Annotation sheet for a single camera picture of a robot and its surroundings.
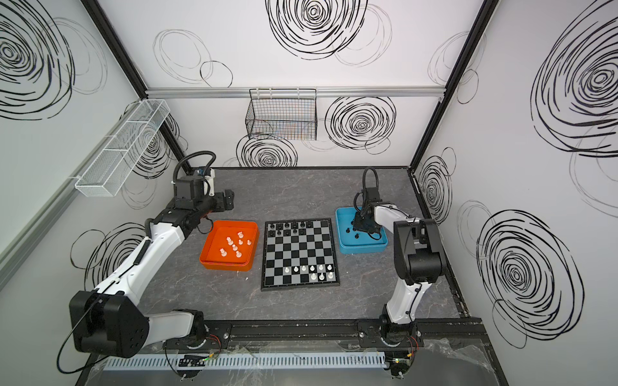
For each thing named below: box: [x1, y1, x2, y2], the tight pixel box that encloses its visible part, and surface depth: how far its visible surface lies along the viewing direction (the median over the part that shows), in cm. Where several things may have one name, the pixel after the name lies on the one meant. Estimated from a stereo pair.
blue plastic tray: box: [335, 206, 389, 255], surface depth 95 cm
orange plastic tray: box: [199, 220, 260, 272], surface depth 93 cm
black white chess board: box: [260, 217, 341, 292], surface depth 91 cm
